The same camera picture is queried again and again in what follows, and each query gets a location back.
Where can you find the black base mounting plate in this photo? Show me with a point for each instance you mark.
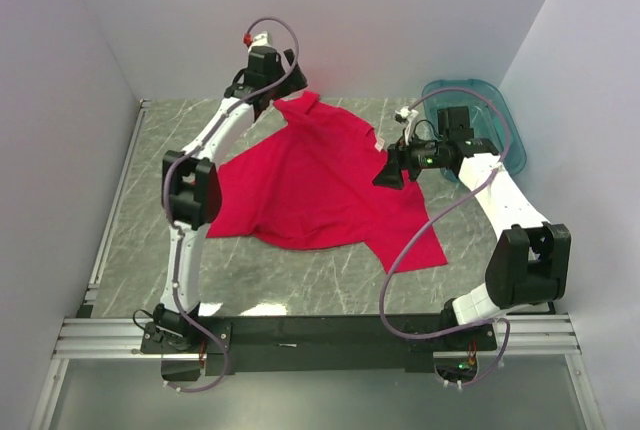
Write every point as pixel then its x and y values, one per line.
pixel 317 343

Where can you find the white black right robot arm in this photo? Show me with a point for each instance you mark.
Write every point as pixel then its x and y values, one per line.
pixel 529 264

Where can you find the teal plastic bin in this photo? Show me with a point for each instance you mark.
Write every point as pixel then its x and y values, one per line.
pixel 488 114

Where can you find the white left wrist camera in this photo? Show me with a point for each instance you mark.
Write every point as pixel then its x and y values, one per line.
pixel 262 39

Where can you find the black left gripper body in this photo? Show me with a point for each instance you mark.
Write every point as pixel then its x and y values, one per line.
pixel 287 85

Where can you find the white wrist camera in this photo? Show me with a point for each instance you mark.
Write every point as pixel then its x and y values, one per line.
pixel 409 119
pixel 262 39

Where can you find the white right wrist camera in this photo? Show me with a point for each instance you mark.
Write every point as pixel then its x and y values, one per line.
pixel 409 119

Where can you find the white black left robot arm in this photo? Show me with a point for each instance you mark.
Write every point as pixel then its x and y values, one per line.
pixel 191 192

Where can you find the aluminium front rail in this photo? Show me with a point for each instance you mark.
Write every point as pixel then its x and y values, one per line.
pixel 119 339

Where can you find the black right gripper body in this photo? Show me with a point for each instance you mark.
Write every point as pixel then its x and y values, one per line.
pixel 422 155

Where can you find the red t shirt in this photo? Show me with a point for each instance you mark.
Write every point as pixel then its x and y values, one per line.
pixel 309 186

